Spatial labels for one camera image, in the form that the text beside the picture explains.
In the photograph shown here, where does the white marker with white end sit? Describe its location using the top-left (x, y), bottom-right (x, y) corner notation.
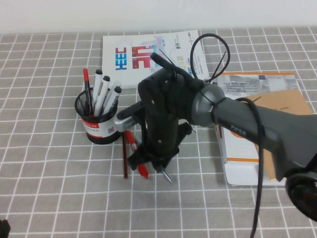
top-left (106, 80), bottom-right (122, 96)

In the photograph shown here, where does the white marker with black cap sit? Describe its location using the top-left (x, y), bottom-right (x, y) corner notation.
top-left (91, 69), bottom-right (104, 112)
top-left (102, 86), bottom-right (122, 115)
top-left (94, 75), bottom-right (111, 117)

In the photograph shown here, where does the grey translucent pen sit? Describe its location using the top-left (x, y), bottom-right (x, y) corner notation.
top-left (134, 136), bottom-right (175, 183)

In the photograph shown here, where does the thin colourful magazine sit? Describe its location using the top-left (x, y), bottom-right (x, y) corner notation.
top-left (213, 123), bottom-right (222, 140)

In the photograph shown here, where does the red and black pencil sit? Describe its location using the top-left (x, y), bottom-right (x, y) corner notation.
top-left (120, 131), bottom-right (129, 179)

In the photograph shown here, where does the red gel pen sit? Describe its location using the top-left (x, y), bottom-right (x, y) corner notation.
top-left (124, 129), bottom-right (150, 180)

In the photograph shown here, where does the white booklet under stack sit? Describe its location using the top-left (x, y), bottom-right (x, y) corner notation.
top-left (221, 162), bottom-right (289, 187)

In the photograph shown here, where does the red pen with black barrel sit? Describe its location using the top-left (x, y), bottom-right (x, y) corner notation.
top-left (82, 68), bottom-right (95, 117)

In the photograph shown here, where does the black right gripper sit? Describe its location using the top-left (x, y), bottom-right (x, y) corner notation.
top-left (127, 67), bottom-right (193, 174)

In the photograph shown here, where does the brown classic note notebook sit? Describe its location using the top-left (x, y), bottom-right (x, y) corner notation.
top-left (244, 89), bottom-right (315, 181)

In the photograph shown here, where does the black cable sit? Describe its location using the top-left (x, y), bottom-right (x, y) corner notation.
top-left (151, 34), bottom-right (265, 238)

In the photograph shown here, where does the black mesh pen holder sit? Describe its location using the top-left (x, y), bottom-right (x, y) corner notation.
top-left (74, 89), bottom-right (122, 145)

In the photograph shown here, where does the white HEEC book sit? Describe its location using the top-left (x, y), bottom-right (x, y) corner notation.
top-left (103, 30), bottom-right (209, 90)

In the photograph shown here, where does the white and orange book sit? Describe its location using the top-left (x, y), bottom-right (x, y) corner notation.
top-left (214, 72), bottom-right (302, 165)

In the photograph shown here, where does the black zip tie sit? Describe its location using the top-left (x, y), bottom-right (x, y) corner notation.
top-left (199, 89), bottom-right (227, 124)

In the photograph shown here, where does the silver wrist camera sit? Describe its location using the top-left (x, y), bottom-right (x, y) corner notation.
top-left (113, 101), bottom-right (147, 133)

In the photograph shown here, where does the grey checkered tablecloth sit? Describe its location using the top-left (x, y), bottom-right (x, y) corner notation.
top-left (0, 26), bottom-right (317, 238)

